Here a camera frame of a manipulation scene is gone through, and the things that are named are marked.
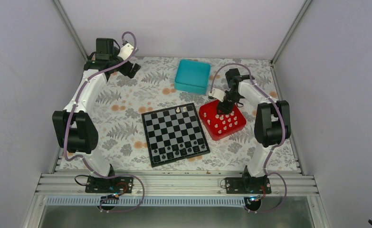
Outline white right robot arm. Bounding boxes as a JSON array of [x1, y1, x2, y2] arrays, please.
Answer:
[[217, 68, 291, 193]]

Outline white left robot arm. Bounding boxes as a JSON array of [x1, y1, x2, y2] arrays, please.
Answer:
[[52, 38, 140, 192]]

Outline red piece tray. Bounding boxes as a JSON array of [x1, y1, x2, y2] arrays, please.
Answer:
[[198, 100, 247, 141]]

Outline floral table mat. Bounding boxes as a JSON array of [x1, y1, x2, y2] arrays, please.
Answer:
[[89, 57, 259, 171]]

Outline teal square box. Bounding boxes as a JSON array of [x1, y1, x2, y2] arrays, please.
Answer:
[[174, 59, 211, 95]]

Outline black white chessboard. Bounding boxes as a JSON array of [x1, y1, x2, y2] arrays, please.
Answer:
[[141, 103, 210, 167]]

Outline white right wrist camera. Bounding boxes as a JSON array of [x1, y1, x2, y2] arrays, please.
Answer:
[[208, 88, 226, 102]]

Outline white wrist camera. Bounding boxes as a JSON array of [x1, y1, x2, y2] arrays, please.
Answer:
[[118, 43, 138, 60], [208, 88, 226, 102]]

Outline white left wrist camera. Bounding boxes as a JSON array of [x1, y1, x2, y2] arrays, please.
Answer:
[[118, 43, 138, 60]]

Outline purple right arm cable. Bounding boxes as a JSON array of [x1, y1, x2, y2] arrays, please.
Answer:
[[210, 63, 292, 214]]

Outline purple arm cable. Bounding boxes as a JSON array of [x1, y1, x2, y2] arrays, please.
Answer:
[[210, 63, 292, 214], [62, 31, 145, 214]]

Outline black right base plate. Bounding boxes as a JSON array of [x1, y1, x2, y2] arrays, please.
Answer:
[[225, 176, 272, 194]]

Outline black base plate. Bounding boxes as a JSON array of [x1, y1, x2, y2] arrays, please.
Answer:
[[85, 176, 134, 194], [225, 176, 272, 194]]

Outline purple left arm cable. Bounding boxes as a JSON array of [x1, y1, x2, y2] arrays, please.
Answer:
[[62, 31, 145, 214]]

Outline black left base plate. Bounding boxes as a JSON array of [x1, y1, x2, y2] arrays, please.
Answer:
[[85, 176, 134, 194]]

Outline aluminium rail frame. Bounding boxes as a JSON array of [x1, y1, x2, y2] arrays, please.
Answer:
[[35, 171, 319, 196]]

